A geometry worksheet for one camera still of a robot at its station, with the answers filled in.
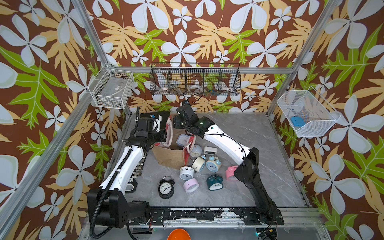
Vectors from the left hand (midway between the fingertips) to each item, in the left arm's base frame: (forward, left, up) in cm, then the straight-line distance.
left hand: (166, 130), depth 82 cm
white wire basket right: (+8, -79, +5) cm, 80 cm away
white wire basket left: (+21, +33, +13) cm, 41 cm away
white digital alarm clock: (-4, -26, -14) cm, 30 cm away
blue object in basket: (+4, -73, +4) cm, 73 cm away
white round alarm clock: (-18, -11, -14) cm, 26 cm away
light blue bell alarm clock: (-14, -27, -14) cm, 33 cm away
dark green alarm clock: (-24, -27, -14) cm, 38 cm away
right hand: (+6, -5, +4) cm, 8 cm away
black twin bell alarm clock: (-26, 0, -18) cm, 31 cm away
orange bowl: (-46, -8, -16) cm, 50 cm away
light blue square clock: (+7, -8, -20) cm, 22 cm away
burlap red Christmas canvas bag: (-13, -2, -3) cm, 13 cm away
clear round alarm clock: (-5, -17, -15) cm, 23 cm away
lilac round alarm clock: (-25, -14, -14) cm, 32 cm away
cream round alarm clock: (-12, -19, -15) cm, 27 cm away
